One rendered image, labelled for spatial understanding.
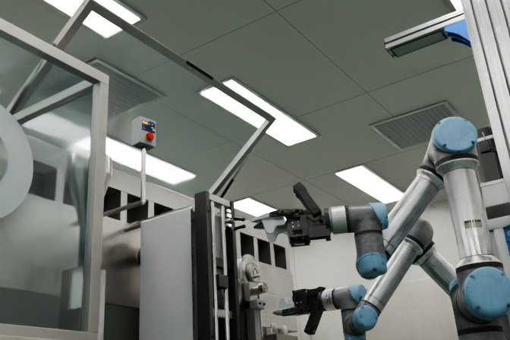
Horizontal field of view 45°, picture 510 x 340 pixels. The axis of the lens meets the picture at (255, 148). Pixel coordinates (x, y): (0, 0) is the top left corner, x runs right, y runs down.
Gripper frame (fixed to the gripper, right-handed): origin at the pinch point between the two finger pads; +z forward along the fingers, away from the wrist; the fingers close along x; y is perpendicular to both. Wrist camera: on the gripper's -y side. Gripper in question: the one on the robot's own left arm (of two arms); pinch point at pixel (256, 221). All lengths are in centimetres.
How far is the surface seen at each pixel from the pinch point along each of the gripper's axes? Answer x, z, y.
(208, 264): 25.8, 19.3, 0.9
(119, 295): 52, 58, -1
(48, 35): 88, 124, -170
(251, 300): 63, 11, 1
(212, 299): 31.7, 19.2, 10.3
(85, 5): -22, 48, -70
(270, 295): 141, 12, -26
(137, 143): 13, 41, -40
